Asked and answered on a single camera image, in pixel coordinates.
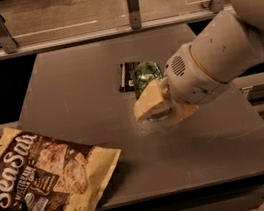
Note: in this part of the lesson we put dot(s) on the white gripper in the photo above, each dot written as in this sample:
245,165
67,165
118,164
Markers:
186,79

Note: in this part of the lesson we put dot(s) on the green crushed soda can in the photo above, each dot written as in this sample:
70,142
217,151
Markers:
144,73

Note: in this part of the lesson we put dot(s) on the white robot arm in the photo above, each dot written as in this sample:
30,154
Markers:
230,44

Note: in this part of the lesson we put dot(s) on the brown sea salt chip bag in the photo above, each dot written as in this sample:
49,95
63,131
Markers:
39,173

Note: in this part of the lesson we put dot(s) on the metal rail bar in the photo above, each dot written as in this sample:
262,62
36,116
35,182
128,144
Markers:
100,35

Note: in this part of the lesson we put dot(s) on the middle metal bracket post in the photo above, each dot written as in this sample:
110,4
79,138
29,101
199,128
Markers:
134,14

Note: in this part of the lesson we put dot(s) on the left metal bracket post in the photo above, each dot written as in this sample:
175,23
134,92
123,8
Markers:
9,45

